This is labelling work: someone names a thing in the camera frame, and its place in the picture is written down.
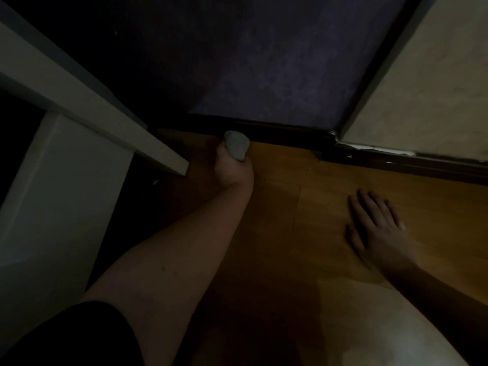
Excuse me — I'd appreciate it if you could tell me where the chipped dark brown baseboard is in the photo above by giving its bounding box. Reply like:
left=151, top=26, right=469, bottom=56
left=320, top=142, right=488, bottom=187

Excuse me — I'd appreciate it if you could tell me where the person's right hand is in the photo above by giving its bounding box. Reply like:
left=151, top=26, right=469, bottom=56
left=345, top=188, right=418, bottom=281

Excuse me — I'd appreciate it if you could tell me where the person's left hand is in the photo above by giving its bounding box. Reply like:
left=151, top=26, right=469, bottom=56
left=213, top=140, right=255, bottom=189

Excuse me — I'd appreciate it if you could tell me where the person's left forearm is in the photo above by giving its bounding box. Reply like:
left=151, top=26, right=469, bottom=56
left=82, top=180, right=254, bottom=366

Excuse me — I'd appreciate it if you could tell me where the black shirt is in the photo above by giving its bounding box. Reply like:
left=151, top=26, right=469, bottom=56
left=0, top=300, right=145, bottom=366

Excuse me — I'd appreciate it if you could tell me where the grey cleaning cloth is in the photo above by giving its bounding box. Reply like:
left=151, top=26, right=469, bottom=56
left=224, top=130, right=251, bottom=162

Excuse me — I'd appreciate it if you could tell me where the person's right forearm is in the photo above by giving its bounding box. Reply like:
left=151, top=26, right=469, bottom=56
left=383, top=262, right=488, bottom=366

